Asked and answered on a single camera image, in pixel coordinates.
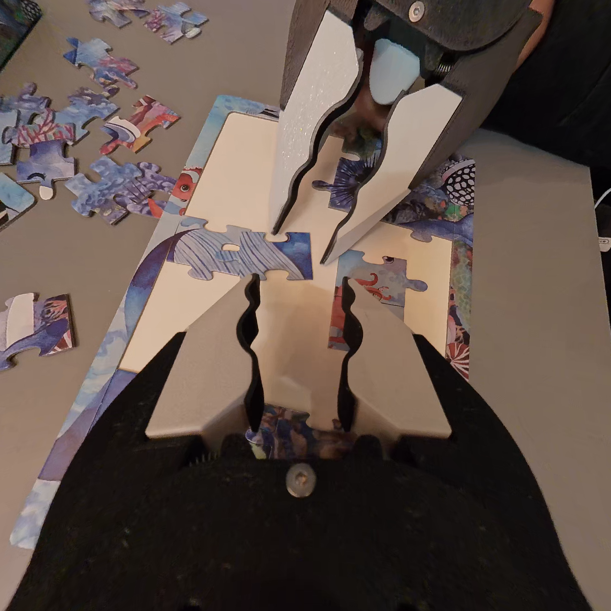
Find pale striped whale puzzle piece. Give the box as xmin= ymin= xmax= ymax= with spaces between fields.
xmin=167 ymin=217 xmax=242 ymax=282

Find white cable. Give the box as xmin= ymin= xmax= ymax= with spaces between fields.
xmin=593 ymin=187 xmax=611 ymax=254

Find cream jigsaw puzzle tray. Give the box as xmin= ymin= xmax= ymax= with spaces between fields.
xmin=10 ymin=95 xmax=478 ymax=550

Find assembled sea urchin puzzle section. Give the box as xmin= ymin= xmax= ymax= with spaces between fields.
xmin=313 ymin=136 xmax=476 ymax=242

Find octopus puzzle piece pair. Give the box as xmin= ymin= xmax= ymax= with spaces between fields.
xmin=327 ymin=286 xmax=407 ymax=352

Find white banded purple puzzle piece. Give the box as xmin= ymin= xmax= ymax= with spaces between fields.
xmin=0 ymin=292 xmax=77 ymax=372

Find scattered loose puzzle pieces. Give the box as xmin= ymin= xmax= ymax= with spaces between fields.
xmin=0 ymin=0 xmax=209 ymax=230

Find octopus puzzle piece with eye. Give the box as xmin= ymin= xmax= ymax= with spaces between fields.
xmin=335 ymin=249 xmax=429 ymax=307

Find person's right hand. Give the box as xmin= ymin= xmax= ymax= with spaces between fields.
xmin=351 ymin=88 xmax=385 ymax=126

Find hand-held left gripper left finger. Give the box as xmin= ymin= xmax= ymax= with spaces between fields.
xmin=144 ymin=273 xmax=265 ymax=440

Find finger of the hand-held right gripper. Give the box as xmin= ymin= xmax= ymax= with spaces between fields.
xmin=320 ymin=87 xmax=464 ymax=264
xmin=271 ymin=10 xmax=364 ymax=235

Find person's right forearm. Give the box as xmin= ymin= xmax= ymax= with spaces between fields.
xmin=527 ymin=0 xmax=557 ymax=67

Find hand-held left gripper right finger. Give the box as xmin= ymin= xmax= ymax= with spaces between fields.
xmin=336 ymin=278 xmax=453 ymax=441

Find person's black clothing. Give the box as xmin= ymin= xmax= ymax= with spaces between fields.
xmin=477 ymin=0 xmax=611 ymax=168

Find dark cornered whale puzzle piece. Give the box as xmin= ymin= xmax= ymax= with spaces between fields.
xmin=222 ymin=229 xmax=314 ymax=282

